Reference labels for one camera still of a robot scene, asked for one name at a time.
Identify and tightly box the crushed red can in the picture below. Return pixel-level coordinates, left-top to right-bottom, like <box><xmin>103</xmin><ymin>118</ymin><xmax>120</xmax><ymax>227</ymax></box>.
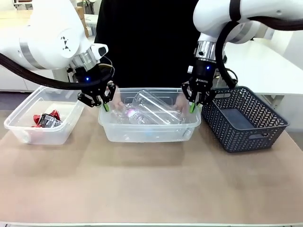
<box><xmin>48</xmin><ymin>109</ymin><xmax>61</xmax><ymax>120</ymax></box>
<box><xmin>32</xmin><ymin>114</ymin><xmax>43</xmax><ymax>128</ymax></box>

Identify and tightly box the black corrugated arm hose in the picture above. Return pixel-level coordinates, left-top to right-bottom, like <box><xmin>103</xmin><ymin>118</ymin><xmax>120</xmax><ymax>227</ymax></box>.
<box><xmin>215</xmin><ymin>16</ymin><xmax>303</xmax><ymax>89</ymax></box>
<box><xmin>0</xmin><ymin>52</ymin><xmax>112</xmax><ymax>91</ymax></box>

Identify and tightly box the thin left gripper cable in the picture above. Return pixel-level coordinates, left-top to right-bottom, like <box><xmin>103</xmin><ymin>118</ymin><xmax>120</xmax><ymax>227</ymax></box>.
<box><xmin>98</xmin><ymin>56</ymin><xmax>116</xmax><ymax>80</ymax></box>

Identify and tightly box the person's right hand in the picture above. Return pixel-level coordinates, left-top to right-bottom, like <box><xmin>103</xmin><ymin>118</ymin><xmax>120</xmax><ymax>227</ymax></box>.
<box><xmin>107</xmin><ymin>86</ymin><xmax>125</xmax><ymax>111</ymax></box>

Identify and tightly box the white background table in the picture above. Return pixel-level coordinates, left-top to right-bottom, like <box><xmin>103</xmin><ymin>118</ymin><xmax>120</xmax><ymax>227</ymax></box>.
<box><xmin>222</xmin><ymin>37</ymin><xmax>303</xmax><ymax>96</ymax></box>

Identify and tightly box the thin gripper cable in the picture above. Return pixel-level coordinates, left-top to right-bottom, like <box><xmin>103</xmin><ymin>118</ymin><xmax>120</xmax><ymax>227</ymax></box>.
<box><xmin>226</xmin><ymin>68</ymin><xmax>239</xmax><ymax>87</ymax></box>
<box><xmin>98</xmin><ymin>56</ymin><xmax>116</xmax><ymax>80</ymax></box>

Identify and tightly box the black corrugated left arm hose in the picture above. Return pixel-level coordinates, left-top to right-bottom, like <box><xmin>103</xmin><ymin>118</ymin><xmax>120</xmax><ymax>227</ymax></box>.
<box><xmin>0</xmin><ymin>52</ymin><xmax>112</xmax><ymax>91</ymax></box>

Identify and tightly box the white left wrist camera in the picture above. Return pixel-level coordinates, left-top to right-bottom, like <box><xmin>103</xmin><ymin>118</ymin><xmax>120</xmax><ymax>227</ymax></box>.
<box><xmin>90</xmin><ymin>43</ymin><xmax>110</xmax><ymax>59</ymax></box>

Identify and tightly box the large clear plastic bin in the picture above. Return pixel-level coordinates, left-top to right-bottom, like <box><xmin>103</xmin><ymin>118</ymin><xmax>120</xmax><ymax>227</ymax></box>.
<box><xmin>98</xmin><ymin>87</ymin><xmax>202</xmax><ymax>143</ymax></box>

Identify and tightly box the white low cabinet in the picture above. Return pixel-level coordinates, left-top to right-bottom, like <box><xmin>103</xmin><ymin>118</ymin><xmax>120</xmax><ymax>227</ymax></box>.
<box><xmin>0</xmin><ymin>63</ymin><xmax>72</xmax><ymax>92</ymax></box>

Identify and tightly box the dark grey woven plastic basket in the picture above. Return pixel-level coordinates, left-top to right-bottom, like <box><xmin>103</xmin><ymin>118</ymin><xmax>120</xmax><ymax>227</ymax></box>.
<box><xmin>201</xmin><ymin>86</ymin><xmax>290</xmax><ymax>153</ymax></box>

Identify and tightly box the thin right gripper cable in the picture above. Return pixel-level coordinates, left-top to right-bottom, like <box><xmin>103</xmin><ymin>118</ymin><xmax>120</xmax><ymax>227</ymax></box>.
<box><xmin>226</xmin><ymin>68</ymin><xmax>239</xmax><ymax>87</ymax></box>

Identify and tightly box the small clear plastic bin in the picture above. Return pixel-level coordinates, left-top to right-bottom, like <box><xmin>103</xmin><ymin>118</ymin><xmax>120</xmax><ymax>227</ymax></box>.
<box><xmin>3</xmin><ymin>85</ymin><xmax>86</xmax><ymax>146</ymax></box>

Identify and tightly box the person's left hand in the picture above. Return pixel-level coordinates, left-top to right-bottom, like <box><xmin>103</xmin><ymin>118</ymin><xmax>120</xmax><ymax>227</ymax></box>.
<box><xmin>173</xmin><ymin>94</ymin><xmax>190</xmax><ymax>112</ymax></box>

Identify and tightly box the person in black shirt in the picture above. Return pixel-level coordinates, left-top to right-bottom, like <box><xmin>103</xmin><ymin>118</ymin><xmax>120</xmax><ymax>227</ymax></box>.
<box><xmin>94</xmin><ymin>0</ymin><xmax>202</xmax><ymax>90</ymax></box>

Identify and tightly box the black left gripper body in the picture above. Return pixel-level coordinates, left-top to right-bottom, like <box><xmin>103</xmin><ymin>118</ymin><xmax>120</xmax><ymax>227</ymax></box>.
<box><xmin>74</xmin><ymin>61</ymin><xmax>112</xmax><ymax>95</ymax></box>

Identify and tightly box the clear plastic bottle pink label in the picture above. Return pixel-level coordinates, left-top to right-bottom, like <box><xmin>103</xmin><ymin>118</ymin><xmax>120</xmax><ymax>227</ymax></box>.
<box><xmin>111</xmin><ymin>104</ymin><xmax>152</xmax><ymax>125</ymax></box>

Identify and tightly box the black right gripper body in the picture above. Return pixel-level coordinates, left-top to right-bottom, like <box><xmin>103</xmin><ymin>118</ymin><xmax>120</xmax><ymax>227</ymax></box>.
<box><xmin>188</xmin><ymin>58</ymin><xmax>217</xmax><ymax>92</ymax></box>

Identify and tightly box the clear plastic cup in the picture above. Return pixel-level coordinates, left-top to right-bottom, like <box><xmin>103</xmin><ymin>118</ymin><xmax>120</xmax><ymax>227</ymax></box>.
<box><xmin>132</xmin><ymin>89</ymin><xmax>187</xmax><ymax>125</ymax></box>

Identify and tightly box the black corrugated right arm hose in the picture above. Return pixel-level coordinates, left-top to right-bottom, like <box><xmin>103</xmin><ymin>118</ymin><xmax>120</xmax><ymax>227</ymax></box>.
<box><xmin>215</xmin><ymin>16</ymin><xmax>303</xmax><ymax>89</ymax></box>

